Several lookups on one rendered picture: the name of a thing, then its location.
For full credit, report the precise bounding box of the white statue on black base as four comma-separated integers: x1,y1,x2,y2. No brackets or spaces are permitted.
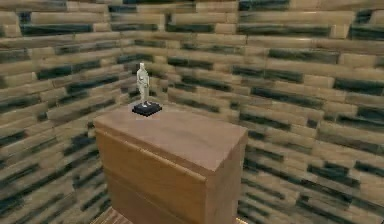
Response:
131,62,163,117

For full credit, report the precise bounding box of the brown wooden chest of drawers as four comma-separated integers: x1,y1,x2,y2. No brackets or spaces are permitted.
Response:
93,103,249,224

